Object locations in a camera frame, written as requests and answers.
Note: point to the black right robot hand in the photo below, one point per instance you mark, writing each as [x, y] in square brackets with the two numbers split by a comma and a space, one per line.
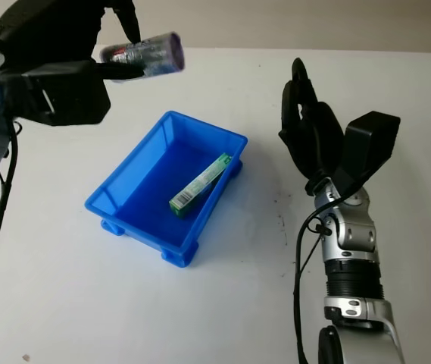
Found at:
[313, 132]

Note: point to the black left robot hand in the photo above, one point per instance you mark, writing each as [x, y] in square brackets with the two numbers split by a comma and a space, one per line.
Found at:
[56, 30]

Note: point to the purple cylindrical bag roll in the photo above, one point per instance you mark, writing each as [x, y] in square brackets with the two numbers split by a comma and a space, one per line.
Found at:
[158, 53]

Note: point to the green toothpaste box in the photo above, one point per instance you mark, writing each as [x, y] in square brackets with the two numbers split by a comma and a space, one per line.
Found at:
[196, 187]

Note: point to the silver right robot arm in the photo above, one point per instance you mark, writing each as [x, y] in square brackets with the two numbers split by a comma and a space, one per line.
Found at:
[351, 235]

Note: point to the blue plastic tray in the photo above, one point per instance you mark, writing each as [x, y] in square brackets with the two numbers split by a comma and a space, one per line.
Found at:
[150, 189]

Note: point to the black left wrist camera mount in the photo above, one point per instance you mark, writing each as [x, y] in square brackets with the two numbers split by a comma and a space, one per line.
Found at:
[71, 98]

